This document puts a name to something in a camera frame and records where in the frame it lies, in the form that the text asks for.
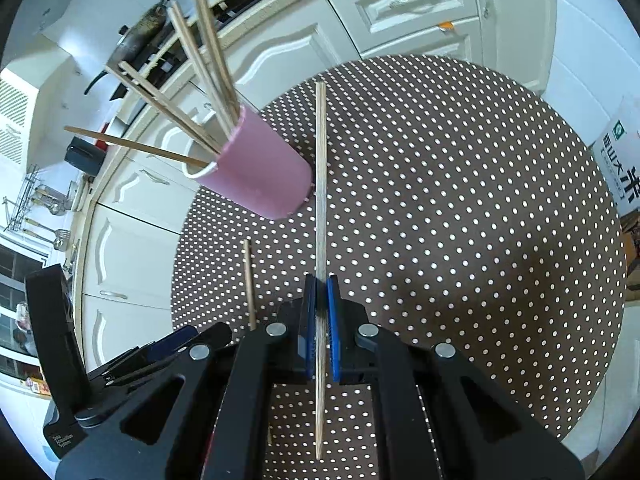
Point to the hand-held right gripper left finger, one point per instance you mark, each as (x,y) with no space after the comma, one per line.
(311,330)

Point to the single wooden chopstick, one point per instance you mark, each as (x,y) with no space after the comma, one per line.
(248,285)
(320,185)

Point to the metal utensil rack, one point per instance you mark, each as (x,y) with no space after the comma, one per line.
(22,195)

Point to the metal slotted spatula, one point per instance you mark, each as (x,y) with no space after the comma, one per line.
(60,238)

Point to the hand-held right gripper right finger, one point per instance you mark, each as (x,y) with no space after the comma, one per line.
(334,330)

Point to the brown polka dot tablecloth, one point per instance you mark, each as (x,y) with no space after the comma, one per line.
(450,210)

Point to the cream lattice upper cabinet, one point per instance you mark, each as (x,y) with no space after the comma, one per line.
(12,120)

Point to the small orange tag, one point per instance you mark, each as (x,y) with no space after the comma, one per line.
(445,25)

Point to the kitchen window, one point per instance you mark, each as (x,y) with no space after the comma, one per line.
(20,310)

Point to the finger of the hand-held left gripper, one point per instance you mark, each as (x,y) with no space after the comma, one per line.
(130,360)
(175,342)

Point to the brown cardboard box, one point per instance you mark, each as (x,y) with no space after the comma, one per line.
(631,240)

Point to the cream cabinet drawer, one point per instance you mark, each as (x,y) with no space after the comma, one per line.
(400,15)

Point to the red container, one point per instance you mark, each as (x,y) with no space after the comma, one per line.
(101,142)

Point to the steel wok with lid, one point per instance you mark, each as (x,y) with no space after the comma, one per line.
(140,30)

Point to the white rice bag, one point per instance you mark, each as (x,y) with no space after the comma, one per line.
(620,160)

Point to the bunch of wooden chopsticks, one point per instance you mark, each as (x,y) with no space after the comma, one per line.
(200,65)

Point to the pink paper cup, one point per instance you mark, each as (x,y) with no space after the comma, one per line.
(255,175)

